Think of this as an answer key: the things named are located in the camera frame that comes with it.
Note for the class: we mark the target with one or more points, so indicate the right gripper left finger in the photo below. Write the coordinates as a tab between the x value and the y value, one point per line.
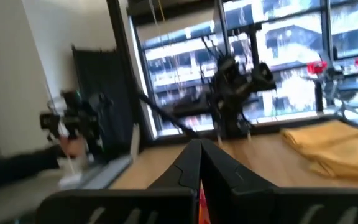
185	174

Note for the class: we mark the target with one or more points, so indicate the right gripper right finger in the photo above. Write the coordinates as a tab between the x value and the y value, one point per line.
225	174

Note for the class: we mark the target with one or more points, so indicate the black office chair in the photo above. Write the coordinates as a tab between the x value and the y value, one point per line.
346	90

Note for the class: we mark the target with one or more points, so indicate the person's hand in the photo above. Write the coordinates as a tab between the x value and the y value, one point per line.
71	147

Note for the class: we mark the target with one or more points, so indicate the black aluminium table frame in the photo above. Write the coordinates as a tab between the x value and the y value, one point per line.
291	123

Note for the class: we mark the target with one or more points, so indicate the person's forearm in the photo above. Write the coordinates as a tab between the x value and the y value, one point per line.
11	169

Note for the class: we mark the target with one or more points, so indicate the dark grey monitor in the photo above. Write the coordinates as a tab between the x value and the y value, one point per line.
110	87

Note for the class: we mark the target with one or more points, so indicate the yellow folded cloth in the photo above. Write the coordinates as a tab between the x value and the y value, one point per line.
337	149

